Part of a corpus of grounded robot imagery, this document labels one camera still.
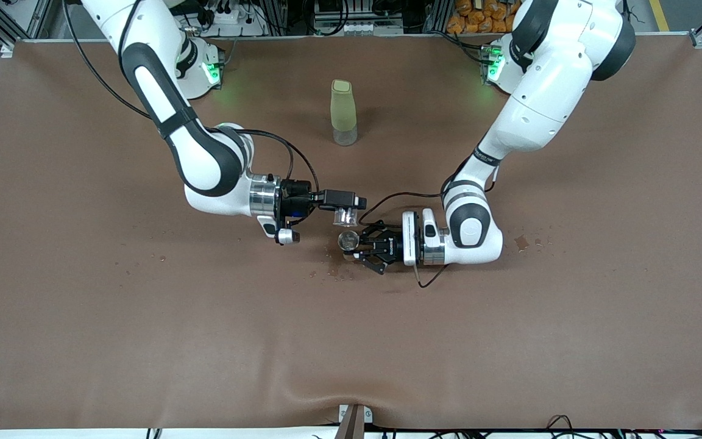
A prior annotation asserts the clear glass cup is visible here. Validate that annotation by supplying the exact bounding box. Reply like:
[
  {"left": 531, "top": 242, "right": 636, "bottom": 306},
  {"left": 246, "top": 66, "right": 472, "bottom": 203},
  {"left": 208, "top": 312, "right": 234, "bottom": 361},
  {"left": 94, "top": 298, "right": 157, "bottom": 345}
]
[{"left": 333, "top": 206, "right": 363, "bottom": 228}]

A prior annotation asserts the steel jigger measuring cup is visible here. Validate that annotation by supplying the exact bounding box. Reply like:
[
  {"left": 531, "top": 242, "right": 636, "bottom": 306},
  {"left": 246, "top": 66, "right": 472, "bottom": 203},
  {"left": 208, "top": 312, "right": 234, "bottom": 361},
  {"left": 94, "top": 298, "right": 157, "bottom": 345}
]
[{"left": 338, "top": 230, "right": 361, "bottom": 260}]

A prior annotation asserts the large spilled liquid puddle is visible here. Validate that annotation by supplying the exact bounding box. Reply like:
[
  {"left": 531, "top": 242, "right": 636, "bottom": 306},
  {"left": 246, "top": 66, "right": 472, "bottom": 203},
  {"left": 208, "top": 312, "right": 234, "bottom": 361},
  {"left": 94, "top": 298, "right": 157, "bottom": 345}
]
[{"left": 325, "top": 244, "right": 358, "bottom": 280}]

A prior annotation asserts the yellow-green sleeved glass bottle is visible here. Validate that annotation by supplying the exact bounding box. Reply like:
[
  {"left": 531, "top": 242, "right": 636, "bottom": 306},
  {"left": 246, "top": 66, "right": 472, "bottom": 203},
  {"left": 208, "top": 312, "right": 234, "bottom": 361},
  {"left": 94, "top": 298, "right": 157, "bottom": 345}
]
[{"left": 330, "top": 79, "right": 359, "bottom": 147}]

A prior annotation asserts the white power strip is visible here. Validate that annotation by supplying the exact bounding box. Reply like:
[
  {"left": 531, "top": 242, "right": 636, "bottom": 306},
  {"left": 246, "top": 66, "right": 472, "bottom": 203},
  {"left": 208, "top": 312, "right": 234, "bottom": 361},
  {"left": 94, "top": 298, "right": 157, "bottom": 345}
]
[{"left": 202, "top": 6, "right": 266, "bottom": 37}]

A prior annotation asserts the orange snack bag pile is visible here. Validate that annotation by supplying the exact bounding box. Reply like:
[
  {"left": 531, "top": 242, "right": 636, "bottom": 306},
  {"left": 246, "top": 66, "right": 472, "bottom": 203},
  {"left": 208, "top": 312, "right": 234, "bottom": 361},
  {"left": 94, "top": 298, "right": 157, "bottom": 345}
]
[{"left": 447, "top": 0, "right": 519, "bottom": 34}]

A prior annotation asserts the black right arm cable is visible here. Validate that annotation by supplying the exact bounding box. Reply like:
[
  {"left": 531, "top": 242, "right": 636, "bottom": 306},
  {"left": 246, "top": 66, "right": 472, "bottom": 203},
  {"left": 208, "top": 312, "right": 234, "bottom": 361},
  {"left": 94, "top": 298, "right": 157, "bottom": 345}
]
[{"left": 62, "top": 0, "right": 321, "bottom": 196}]

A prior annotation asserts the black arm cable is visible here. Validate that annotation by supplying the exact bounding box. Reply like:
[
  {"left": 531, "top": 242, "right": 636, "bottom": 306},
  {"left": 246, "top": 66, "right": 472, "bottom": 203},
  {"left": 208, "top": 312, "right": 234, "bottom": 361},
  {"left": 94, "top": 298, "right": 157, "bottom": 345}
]
[
  {"left": 358, "top": 189, "right": 498, "bottom": 288},
  {"left": 62, "top": 0, "right": 321, "bottom": 196}
]

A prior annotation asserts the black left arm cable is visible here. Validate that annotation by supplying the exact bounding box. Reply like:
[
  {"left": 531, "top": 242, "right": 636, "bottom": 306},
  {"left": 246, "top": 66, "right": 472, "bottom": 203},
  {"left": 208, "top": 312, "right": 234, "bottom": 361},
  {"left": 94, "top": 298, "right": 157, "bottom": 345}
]
[{"left": 358, "top": 189, "right": 498, "bottom": 288}]

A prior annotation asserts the metal table edge bracket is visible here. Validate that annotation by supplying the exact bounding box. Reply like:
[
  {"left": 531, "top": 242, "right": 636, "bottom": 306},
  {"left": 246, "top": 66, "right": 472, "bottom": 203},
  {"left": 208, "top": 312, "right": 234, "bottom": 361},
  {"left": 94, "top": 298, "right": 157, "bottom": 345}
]
[{"left": 336, "top": 404, "right": 374, "bottom": 439}]

